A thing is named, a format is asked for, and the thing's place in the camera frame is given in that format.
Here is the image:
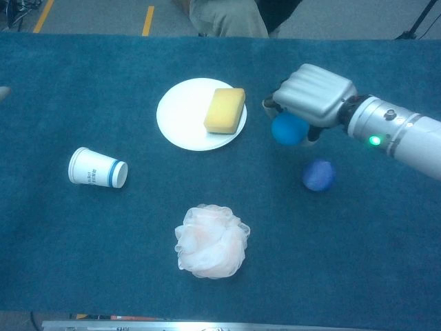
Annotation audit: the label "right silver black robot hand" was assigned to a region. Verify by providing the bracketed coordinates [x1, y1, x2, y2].
[262, 63, 358, 148]

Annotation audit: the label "light blue smooth ball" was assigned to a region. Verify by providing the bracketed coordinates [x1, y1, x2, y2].
[271, 112, 310, 146]

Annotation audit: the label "dark blue textured ball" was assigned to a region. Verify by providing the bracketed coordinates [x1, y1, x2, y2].
[302, 158, 337, 192]

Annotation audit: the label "yellow rectangular sponge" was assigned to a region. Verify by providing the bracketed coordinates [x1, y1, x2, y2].
[203, 88, 247, 135]

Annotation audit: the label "white paper cup blue band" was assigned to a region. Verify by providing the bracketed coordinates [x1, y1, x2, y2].
[68, 146, 129, 190]

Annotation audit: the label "white pink mesh bath pouf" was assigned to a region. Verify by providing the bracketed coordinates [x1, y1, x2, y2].
[174, 203, 252, 280]

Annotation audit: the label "seated person khaki trousers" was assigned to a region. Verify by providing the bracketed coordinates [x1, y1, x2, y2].
[172, 0, 304, 39]

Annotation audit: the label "black tripod stand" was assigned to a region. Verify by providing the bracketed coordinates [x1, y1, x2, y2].
[395, 0, 441, 41]

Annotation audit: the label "white round paper plate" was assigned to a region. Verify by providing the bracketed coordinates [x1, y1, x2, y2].
[156, 77, 248, 152]

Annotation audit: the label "teal table cloth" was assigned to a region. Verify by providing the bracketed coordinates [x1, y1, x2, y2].
[0, 32, 441, 330]

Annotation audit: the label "tangled cables on floor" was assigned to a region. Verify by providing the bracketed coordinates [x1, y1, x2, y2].
[0, 0, 42, 30]

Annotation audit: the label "aluminium rail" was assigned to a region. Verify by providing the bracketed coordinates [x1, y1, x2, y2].
[41, 319, 376, 331]

